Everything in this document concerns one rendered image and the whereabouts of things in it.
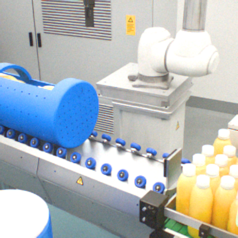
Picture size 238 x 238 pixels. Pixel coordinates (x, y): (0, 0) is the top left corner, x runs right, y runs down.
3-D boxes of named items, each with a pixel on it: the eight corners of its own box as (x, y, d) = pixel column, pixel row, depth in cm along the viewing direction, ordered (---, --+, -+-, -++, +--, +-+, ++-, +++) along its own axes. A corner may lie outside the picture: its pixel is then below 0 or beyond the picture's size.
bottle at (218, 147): (230, 175, 155) (235, 133, 147) (226, 185, 149) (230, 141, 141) (212, 171, 158) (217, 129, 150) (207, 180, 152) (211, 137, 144)
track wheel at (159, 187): (156, 180, 140) (154, 179, 138) (167, 184, 137) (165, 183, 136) (152, 192, 139) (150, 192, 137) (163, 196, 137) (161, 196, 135)
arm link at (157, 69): (148, 65, 209) (149, 23, 200) (179, 70, 199) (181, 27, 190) (130, 73, 197) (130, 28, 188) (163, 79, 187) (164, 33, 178)
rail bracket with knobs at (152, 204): (152, 211, 136) (153, 186, 132) (171, 218, 132) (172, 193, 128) (136, 227, 129) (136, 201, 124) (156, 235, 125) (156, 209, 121)
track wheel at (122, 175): (127, 183, 144) (125, 181, 143) (117, 180, 147) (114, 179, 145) (130, 170, 145) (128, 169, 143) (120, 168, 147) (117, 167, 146)
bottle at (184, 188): (170, 220, 131) (173, 172, 124) (181, 209, 136) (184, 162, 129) (189, 228, 127) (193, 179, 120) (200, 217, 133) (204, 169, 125)
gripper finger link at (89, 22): (93, 7, 143) (93, 7, 142) (93, 26, 146) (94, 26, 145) (84, 7, 142) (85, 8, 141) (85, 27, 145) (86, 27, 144)
